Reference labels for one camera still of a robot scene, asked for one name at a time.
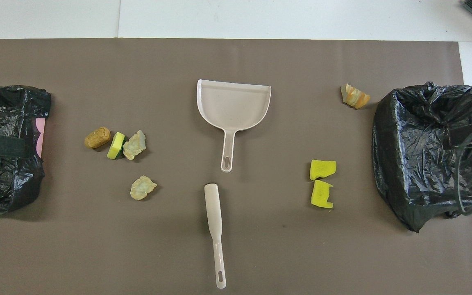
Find yellow green sponge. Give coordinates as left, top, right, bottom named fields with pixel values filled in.
left=106, top=132, right=127, bottom=160

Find brown paper table mat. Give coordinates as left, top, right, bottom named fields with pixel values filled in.
left=0, top=38, right=472, bottom=295

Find notched yellow sponge piece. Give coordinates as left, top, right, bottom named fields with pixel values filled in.
left=311, top=179, right=334, bottom=209

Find tall black bag-lined bin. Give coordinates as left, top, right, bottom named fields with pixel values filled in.
left=372, top=82, right=472, bottom=233

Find beige hand brush black bristles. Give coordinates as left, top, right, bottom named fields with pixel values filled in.
left=204, top=183, right=227, bottom=290

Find brown toy bread roll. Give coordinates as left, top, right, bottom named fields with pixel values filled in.
left=84, top=127, right=112, bottom=150

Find orange striped toy croissant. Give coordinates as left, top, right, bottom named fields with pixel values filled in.
left=340, top=83, right=371, bottom=110

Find pink bin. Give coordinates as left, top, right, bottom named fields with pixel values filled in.
left=35, top=118, right=47, bottom=158

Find low black trash bag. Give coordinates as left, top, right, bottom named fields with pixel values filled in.
left=0, top=85, right=52, bottom=215

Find pale toy croissant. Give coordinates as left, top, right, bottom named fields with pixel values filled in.
left=122, top=130, right=147, bottom=161
left=130, top=175, right=158, bottom=201

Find beige plastic dustpan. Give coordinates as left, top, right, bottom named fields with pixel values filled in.
left=196, top=79, right=272, bottom=173

